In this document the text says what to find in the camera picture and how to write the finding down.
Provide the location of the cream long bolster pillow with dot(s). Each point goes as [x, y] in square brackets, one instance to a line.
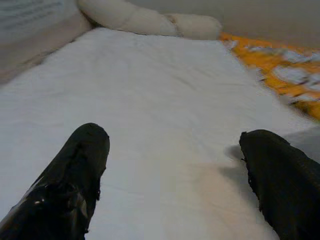
[135, 17]

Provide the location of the yellow egg cartoon blanket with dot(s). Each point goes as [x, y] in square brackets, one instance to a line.
[270, 62]

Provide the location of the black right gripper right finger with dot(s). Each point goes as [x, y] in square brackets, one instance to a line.
[287, 190]

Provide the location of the white quilted mattress pad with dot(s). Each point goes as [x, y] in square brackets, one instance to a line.
[155, 100]

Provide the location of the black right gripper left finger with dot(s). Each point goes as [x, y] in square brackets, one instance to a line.
[62, 190]

